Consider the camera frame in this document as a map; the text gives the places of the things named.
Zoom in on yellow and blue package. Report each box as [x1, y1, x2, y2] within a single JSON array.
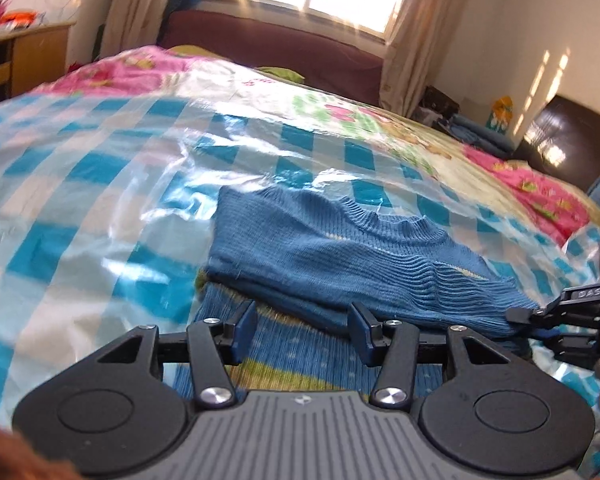
[[486, 96, 515, 136]]

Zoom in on dark wooden headboard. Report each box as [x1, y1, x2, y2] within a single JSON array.
[[512, 94, 600, 193]]

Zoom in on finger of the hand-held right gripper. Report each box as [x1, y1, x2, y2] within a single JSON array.
[[505, 301, 567, 327]]

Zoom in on beige curtain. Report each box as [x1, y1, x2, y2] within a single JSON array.
[[380, 0, 468, 120], [100, 0, 187, 58]]

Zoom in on orange item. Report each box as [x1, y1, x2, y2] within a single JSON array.
[[0, 10, 35, 28]]

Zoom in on striped blue knit garment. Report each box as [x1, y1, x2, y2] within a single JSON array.
[[172, 280, 533, 401]]

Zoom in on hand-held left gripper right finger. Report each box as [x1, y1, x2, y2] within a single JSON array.
[[347, 302, 518, 409]]

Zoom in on reddish-brown cloth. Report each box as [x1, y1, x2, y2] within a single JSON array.
[[0, 414, 83, 480]]

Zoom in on green pillow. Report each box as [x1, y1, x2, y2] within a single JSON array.
[[256, 65, 306, 83]]

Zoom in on blue knit sweater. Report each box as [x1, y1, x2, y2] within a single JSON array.
[[206, 184, 541, 338]]

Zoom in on pink floral quilt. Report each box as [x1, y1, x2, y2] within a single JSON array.
[[30, 45, 600, 251]]

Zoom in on blue checked plastic sheet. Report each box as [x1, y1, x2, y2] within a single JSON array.
[[0, 67, 600, 461]]

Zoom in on folded blue clothes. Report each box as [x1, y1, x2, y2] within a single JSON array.
[[447, 112, 516, 158]]

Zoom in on wooden desk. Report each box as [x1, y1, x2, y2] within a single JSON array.
[[0, 21, 78, 110]]

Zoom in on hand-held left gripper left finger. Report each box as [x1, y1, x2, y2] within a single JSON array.
[[96, 301, 258, 409]]

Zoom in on maroon headboard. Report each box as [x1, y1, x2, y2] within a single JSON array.
[[159, 8, 385, 108]]

